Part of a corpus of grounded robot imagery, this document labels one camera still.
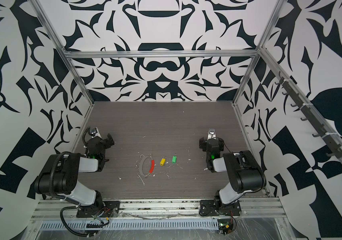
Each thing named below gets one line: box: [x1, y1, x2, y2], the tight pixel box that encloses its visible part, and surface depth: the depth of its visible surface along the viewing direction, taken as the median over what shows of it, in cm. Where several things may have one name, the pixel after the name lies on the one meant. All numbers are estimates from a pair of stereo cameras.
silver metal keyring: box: [135, 154, 145, 169], surface depth 92 cm
